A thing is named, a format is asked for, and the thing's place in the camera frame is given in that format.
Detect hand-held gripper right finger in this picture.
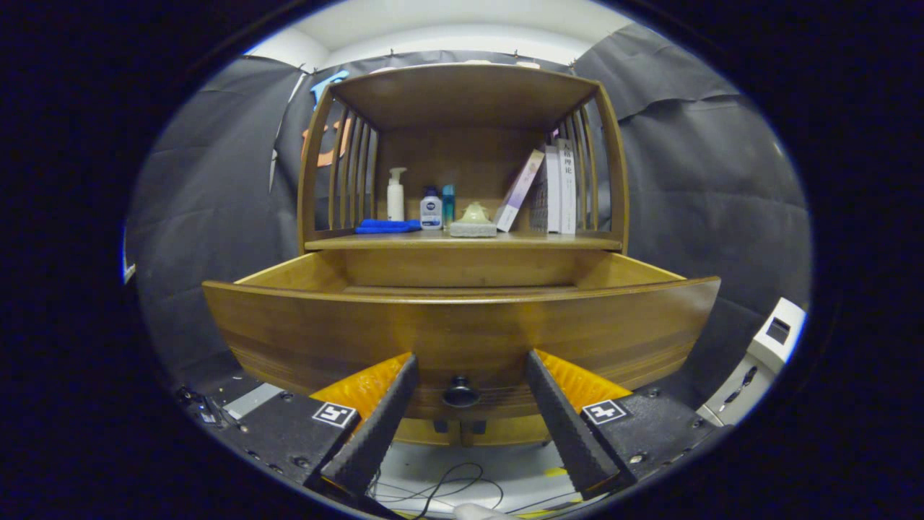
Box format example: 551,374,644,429
525,349,723,501

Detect black floor cables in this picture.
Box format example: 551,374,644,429
368,462,578,517

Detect wooden drawer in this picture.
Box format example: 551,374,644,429
202,249,723,423

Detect wooden countertop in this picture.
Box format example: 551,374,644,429
305,230,623,252

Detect patterned cover book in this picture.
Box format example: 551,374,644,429
531,148,562,233

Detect blue folded cloth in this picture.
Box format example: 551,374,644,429
354,219,423,235

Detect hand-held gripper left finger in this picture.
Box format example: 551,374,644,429
217,352,421,499

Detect purple cover book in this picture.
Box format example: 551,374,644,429
494,149,546,233

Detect white spine book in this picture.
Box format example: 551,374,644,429
556,139,578,235

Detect white pump bottle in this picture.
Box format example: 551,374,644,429
387,168,407,222

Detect white bottle with blue cap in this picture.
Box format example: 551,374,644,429
420,186,443,230

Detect white appliance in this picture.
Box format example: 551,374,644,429
694,297,807,428

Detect wooden cabinet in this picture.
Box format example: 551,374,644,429
296,61,631,447

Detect black electronic device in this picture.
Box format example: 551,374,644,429
175,386,243,430

